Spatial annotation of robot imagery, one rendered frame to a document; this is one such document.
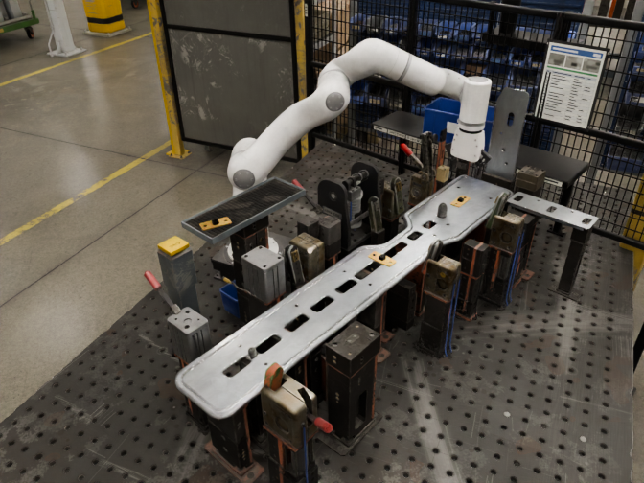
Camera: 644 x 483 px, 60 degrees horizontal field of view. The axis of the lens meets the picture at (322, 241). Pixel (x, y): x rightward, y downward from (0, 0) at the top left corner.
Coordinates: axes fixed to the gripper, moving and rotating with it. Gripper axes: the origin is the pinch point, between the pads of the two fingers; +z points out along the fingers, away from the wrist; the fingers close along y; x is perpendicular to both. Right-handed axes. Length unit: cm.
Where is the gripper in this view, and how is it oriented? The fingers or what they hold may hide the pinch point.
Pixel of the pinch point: (465, 171)
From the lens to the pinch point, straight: 198.5
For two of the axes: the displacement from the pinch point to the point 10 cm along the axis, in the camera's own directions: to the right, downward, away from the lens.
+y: 7.5, 3.6, -5.6
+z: 0.1, 8.3, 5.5
